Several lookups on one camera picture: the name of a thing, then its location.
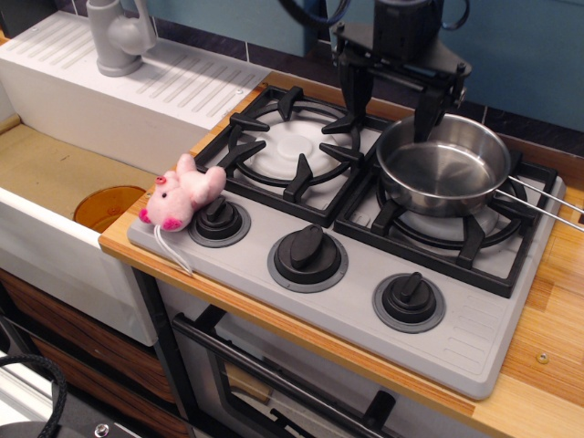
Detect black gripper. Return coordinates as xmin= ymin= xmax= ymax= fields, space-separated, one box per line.
xmin=333 ymin=22 xmax=472 ymax=142

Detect stainless steel pan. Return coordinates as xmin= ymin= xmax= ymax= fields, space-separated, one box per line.
xmin=375 ymin=114 xmax=583 ymax=232

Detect pink stuffed pig toy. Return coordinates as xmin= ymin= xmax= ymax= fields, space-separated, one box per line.
xmin=139 ymin=153 xmax=226 ymax=276

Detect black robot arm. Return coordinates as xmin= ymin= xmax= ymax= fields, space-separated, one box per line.
xmin=323 ymin=1 xmax=472 ymax=142

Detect grey toy stove top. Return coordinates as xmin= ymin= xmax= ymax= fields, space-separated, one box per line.
xmin=126 ymin=84 xmax=567 ymax=402

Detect black middle stove knob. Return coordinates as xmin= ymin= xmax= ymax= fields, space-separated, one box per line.
xmin=267 ymin=224 xmax=349 ymax=294

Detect black stove knob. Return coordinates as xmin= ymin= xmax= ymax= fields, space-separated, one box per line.
xmin=267 ymin=224 xmax=349 ymax=294
xmin=188 ymin=195 xmax=251 ymax=248
xmin=372 ymin=272 xmax=446 ymax=334

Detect black right stove knob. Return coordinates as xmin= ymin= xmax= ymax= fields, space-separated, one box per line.
xmin=372 ymin=272 xmax=446 ymax=334

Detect black left stove knob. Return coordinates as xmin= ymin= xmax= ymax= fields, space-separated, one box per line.
xmin=188 ymin=195 xmax=251 ymax=248

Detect black left burner grate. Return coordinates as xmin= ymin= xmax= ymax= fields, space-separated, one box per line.
xmin=194 ymin=86 xmax=390 ymax=226

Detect black burner grate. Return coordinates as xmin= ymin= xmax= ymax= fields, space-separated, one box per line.
xmin=194 ymin=86 xmax=390 ymax=226
xmin=334 ymin=129 xmax=565 ymax=297

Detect black right burner grate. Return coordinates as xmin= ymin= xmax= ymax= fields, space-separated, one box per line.
xmin=334 ymin=129 xmax=565 ymax=297

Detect grey toy faucet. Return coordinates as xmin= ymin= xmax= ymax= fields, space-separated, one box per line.
xmin=87 ymin=0 xmax=157 ymax=78

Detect white toy sink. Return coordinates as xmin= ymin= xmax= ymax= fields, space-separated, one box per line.
xmin=1 ymin=12 xmax=267 ymax=346

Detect wooden drawer fronts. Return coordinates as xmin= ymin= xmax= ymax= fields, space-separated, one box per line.
xmin=1 ymin=272 xmax=193 ymax=437

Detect oven door with handle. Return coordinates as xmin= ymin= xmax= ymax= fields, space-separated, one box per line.
xmin=171 ymin=304 xmax=412 ymax=438

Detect black braided cable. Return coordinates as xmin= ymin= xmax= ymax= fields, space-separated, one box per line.
xmin=0 ymin=353 xmax=69 ymax=438

